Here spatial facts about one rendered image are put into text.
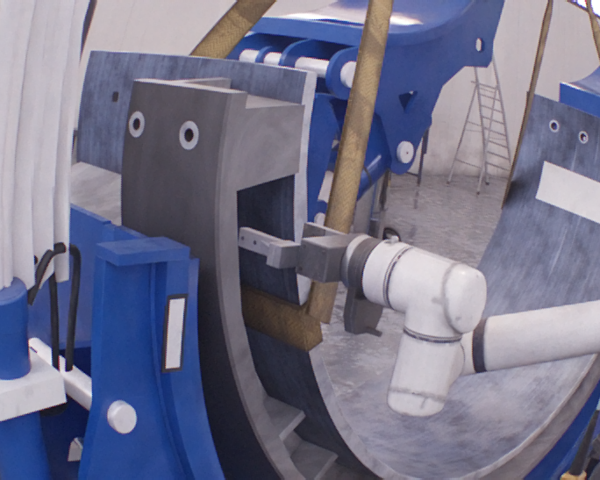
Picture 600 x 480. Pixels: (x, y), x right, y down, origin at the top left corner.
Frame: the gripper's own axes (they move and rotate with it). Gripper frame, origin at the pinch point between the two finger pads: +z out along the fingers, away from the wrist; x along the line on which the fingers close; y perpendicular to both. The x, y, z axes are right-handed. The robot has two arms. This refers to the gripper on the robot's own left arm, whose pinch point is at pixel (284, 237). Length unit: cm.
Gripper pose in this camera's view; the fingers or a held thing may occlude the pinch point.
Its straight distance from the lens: 169.0
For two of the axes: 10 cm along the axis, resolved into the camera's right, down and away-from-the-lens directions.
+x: -6.5, 0.7, -7.6
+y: 1.6, -9.6, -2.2
